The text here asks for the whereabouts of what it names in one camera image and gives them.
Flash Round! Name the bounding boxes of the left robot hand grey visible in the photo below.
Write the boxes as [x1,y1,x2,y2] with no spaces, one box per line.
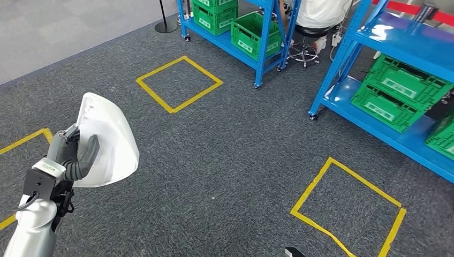
[46,123,101,168]

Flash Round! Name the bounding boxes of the white plastic car part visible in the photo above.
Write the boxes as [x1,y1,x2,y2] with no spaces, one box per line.
[72,92,140,188]

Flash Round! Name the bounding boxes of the blue metal shelf rack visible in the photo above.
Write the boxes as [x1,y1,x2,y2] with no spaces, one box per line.
[307,0,454,185]
[176,0,303,89]

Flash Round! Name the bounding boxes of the black stanchion with round base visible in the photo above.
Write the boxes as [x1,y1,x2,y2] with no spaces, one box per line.
[155,0,178,34]

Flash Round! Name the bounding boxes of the black round stool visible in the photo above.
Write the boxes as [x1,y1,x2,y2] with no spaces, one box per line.
[287,25,331,69]

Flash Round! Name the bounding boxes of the person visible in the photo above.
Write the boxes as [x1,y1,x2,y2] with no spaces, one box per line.
[280,0,352,55]

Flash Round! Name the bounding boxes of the red barrier belt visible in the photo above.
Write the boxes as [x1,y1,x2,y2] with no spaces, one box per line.
[372,0,454,26]

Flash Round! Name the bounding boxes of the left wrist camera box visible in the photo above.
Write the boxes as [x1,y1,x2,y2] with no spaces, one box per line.
[22,157,67,201]

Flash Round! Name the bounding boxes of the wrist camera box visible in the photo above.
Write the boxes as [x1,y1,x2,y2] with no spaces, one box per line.
[284,246,306,257]
[22,157,67,201]

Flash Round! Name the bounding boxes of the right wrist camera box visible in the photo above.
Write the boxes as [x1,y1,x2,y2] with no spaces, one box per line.
[284,246,306,257]

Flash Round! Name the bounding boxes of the dark stanchion post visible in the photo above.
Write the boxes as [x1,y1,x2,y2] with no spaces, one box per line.
[413,2,437,22]

